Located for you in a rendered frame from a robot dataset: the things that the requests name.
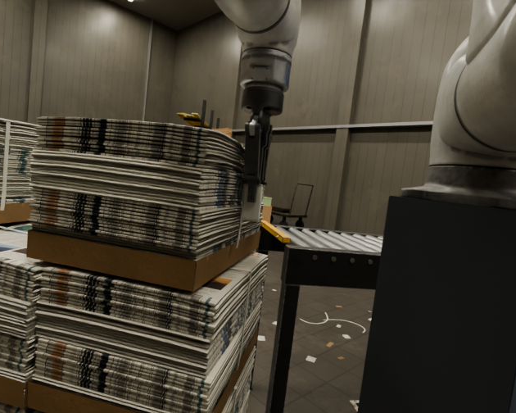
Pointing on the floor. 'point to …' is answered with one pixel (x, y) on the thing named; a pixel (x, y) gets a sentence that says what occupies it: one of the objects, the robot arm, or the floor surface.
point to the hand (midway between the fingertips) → (252, 202)
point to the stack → (116, 330)
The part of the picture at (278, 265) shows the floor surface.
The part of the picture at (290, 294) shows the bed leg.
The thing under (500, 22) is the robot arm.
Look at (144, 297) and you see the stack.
